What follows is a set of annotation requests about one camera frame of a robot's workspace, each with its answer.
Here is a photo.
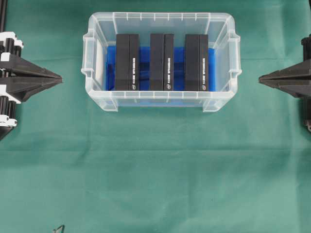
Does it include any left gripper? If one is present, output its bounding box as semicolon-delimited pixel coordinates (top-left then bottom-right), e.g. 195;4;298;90
0;32;62;127

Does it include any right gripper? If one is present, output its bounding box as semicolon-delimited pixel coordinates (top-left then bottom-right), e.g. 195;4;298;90
259;35;311;133

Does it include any black box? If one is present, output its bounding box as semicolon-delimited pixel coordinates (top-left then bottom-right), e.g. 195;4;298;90
150;33;174;91
184;34;209;92
115;34;139;91

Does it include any clear plastic storage case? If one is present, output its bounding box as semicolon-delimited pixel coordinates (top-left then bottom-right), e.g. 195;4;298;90
81;12;242;112

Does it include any black frame rail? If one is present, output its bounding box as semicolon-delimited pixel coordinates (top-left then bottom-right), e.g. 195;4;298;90
0;0;8;33

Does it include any small dark bracket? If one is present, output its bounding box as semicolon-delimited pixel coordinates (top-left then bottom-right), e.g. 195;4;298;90
52;225;65;233

